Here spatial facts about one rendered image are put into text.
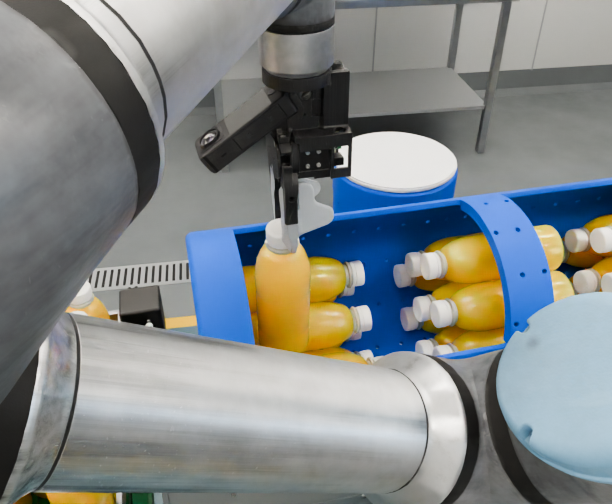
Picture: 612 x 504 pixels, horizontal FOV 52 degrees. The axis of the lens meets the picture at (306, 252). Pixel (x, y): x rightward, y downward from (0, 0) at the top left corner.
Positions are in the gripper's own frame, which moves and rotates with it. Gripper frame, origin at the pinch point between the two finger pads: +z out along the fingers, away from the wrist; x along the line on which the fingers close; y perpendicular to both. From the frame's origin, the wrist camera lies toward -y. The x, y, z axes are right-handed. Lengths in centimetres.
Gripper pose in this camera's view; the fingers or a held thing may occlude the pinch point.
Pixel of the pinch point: (282, 233)
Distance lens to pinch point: 74.2
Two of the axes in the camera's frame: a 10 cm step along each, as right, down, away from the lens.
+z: 0.1, 8.1, 5.9
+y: 9.7, -1.4, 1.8
